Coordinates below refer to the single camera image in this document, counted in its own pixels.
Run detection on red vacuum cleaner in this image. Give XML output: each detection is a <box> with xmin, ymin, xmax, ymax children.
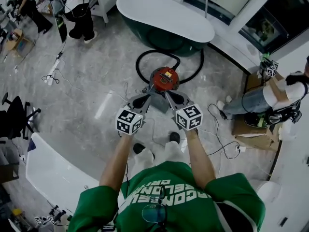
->
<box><xmin>149</xmin><ymin>66</ymin><xmax>181</xmax><ymax>93</ymax></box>

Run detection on person's right forearm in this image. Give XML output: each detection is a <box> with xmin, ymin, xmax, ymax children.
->
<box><xmin>185</xmin><ymin>128</ymin><xmax>217</xmax><ymax>186</ymax></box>

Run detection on black vacuum hose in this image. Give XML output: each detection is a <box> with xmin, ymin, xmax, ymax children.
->
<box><xmin>135</xmin><ymin>27</ymin><xmax>205</xmax><ymax>85</ymax></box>

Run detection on black floor cable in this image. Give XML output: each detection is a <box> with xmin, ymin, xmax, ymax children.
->
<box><xmin>207</xmin><ymin>103</ymin><xmax>240</xmax><ymax>160</ymax></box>

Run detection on person in white shirt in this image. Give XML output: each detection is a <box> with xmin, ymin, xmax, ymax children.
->
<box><xmin>133</xmin><ymin>140</ymin><xmax>188</xmax><ymax>174</ymax></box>

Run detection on standing bathtub faucet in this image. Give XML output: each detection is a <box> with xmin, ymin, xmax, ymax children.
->
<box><xmin>201</xmin><ymin>0</ymin><xmax>218</xmax><ymax>19</ymax></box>

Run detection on white toilet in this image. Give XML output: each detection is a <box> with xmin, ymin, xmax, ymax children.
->
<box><xmin>255</xmin><ymin>181</ymin><xmax>282</xmax><ymax>204</ymax></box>

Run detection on black framed window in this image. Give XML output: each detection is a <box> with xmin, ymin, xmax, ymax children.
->
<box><xmin>238</xmin><ymin>0</ymin><xmax>309</xmax><ymax>56</ymax></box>

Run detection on black bathtub faucet set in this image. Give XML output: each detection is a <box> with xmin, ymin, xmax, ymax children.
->
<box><xmin>49</xmin><ymin>203</ymin><xmax>73</xmax><ymax>225</ymax></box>

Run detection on person's left black shoe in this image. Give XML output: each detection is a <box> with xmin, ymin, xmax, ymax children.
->
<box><xmin>132</xmin><ymin>143</ymin><xmax>155</xmax><ymax>160</ymax></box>

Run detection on person's black shoe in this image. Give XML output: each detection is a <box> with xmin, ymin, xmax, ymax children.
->
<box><xmin>169</xmin><ymin>131</ymin><xmax>182</xmax><ymax>145</ymax></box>
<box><xmin>132</xmin><ymin>143</ymin><xmax>155</xmax><ymax>160</ymax></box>

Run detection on black office chair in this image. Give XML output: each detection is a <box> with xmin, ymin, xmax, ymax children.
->
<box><xmin>0</xmin><ymin>91</ymin><xmax>42</xmax><ymax>141</ymax></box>

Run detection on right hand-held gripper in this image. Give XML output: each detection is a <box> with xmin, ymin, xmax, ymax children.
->
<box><xmin>165</xmin><ymin>91</ymin><xmax>204</xmax><ymax>132</ymax></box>

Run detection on green bathtub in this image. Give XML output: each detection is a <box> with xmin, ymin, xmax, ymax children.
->
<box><xmin>116</xmin><ymin>0</ymin><xmax>216</xmax><ymax>58</ymax></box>

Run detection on spare hand-held gripper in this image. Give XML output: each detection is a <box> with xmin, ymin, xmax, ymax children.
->
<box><xmin>34</xmin><ymin>215</ymin><xmax>56</xmax><ymax>226</ymax></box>

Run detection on black framed glasses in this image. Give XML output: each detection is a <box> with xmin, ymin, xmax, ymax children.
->
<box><xmin>141</xmin><ymin>186</ymin><xmax>169</xmax><ymax>227</ymax></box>

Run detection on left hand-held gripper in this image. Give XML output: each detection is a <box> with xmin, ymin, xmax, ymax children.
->
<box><xmin>115</xmin><ymin>93</ymin><xmax>153</xmax><ymax>137</ymax></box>

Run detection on person's right black shoe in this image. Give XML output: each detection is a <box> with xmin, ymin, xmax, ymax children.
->
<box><xmin>169</xmin><ymin>131</ymin><xmax>182</xmax><ymax>145</ymax></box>

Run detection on grey dust bag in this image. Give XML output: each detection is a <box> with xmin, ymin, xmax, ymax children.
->
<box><xmin>147</xmin><ymin>91</ymin><xmax>170</xmax><ymax>115</ymax></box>

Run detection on white bathtub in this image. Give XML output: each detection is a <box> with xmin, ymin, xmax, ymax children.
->
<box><xmin>25</xmin><ymin>131</ymin><xmax>103</xmax><ymax>216</ymax></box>

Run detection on small open cardboard box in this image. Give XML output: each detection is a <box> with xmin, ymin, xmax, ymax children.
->
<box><xmin>5</xmin><ymin>29</ymin><xmax>34</xmax><ymax>58</ymax></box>

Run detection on person's green shirt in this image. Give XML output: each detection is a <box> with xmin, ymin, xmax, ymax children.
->
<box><xmin>68</xmin><ymin>160</ymin><xmax>267</xmax><ymax>232</ymax></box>

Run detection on person's left forearm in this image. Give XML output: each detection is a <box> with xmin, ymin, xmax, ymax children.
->
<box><xmin>98</xmin><ymin>131</ymin><xmax>135</xmax><ymax>193</ymax></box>

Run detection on black green panel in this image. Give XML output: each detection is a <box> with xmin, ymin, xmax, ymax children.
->
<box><xmin>243</xmin><ymin>112</ymin><xmax>269</xmax><ymax>128</ymax></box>
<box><xmin>55</xmin><ymin>15</ymin><xmax>69</xmax><ymax>44</ymax></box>

